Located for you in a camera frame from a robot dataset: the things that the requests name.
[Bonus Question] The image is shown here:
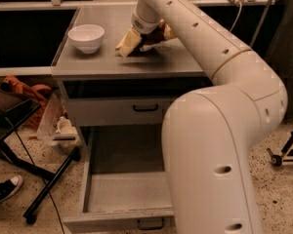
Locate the closed grey upper drawer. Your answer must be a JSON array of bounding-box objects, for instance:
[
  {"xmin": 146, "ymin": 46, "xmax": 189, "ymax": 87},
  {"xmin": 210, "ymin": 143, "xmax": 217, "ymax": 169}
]
[{"xmin": 65, "ymin": 97, "xmax": 173, "ymax": 127}]

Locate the black wheeled tripod base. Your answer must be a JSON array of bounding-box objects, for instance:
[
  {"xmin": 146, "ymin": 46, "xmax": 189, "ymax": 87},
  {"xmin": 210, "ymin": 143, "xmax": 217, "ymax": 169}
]
[{"xmin": 267, "ymin": 132, "xmax": 293, "ymax": 167}]

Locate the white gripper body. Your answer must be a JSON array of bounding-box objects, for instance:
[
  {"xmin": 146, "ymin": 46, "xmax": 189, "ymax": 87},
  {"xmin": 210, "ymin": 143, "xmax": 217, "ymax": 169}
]
[{"xmin": 131, "ymin": 0, "xmax": 160, "ymax": 34}]

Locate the grey drawer cabinet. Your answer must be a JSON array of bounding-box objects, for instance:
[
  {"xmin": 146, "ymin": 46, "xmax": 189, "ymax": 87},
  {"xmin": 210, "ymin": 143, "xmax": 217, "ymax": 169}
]
[{"xmin": 52, "ymin": 4, "xmax": 212, "ymax": 141}]

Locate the black and white sneaker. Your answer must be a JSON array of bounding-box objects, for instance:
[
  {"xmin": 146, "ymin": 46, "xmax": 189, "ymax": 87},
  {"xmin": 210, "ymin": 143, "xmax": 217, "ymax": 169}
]
[{"xmin": 0, "ymin": 175, "xmax": 23, "ymax": 202}]

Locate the white ceramic bowl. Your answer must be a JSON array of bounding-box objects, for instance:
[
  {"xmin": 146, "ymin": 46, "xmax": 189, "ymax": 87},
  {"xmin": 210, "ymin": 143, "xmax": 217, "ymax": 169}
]
[{"xmin": 68, "ymin": 24, "xmax": 105, "ymax": 54}]

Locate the thin black floor cable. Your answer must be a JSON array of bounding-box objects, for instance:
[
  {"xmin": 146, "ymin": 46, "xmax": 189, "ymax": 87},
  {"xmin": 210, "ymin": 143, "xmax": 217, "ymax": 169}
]
[{"xmin": 4, "ymin": 117, "xmax": 66, "ymax": 234}]

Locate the orange cloth bag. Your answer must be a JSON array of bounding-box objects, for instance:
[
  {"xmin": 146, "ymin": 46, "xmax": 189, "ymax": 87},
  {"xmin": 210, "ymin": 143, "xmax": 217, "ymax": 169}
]
[{"xmin": 3, "ymin": 75, "xmax": 52, "ymax": 129}]

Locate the clear plastic bag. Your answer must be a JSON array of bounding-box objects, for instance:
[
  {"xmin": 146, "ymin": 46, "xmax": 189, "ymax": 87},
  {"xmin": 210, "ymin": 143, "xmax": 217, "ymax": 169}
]
[{"xmin": 37, "ymin": 90, "xmax": 81, "ymax": 151}]

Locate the brown and yellow chip bag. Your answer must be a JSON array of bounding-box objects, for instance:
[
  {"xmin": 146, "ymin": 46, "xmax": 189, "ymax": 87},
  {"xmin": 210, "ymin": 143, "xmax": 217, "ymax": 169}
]
[{"xmin": 131, "ymin": 19, "xmax": 176, "ymax": 54}]

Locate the black folding stand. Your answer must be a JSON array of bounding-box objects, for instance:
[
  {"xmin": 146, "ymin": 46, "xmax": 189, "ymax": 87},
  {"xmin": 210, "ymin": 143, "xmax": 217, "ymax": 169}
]
[{"xmin": 0, "ymin": 83, "xmax": 80, "ymax": 224}]

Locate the metal support pole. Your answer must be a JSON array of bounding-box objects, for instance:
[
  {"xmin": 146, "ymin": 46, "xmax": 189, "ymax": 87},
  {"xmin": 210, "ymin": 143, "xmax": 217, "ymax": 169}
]
[{"xmin": 250, "ymin": 0, "xmax": 273, "ymax": 48}]

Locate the dark grey side cabinet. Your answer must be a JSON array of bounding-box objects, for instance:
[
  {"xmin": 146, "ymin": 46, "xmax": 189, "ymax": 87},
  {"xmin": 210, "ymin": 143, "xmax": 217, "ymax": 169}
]
[{"xmin": 267, "ymin": 0, "xmax": 293, "ymax": 114}]

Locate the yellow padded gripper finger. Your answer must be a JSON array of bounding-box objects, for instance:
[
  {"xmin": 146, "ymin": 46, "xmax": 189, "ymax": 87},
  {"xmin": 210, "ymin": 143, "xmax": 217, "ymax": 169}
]
[{"xmin": 119, "ymin": 28, "xmax": 142, "ymax": 58}]

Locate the open grey bottom drawer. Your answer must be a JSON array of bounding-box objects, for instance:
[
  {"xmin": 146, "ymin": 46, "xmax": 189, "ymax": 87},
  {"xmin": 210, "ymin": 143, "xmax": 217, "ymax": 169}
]
[{"xmin": 64, "ymin": 124, "xmax": 175, "ymax": 234}]

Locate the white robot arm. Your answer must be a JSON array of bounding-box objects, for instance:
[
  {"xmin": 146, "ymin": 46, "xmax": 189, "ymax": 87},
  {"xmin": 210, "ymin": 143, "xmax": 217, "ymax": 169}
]
[{"xmin": 132, "ymin": 0, "xmax": 287, "ymax": 234}]

